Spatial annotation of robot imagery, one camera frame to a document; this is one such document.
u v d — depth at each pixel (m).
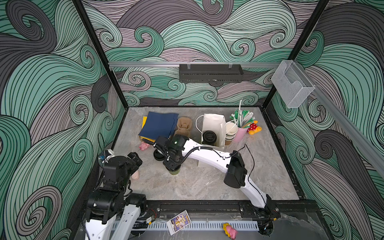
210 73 0.96
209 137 0.85
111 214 0.41
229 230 0.66
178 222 0.68
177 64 0.94
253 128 1.01
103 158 0.52
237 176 0.55
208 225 0.70
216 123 0.83
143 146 0.92
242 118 0.92
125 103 1.20
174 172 0.83
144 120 1.03
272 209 0.72
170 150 0.55
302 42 0.83
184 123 1.06
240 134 0.92
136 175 0.83
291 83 0.79
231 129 0.90
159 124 1.01
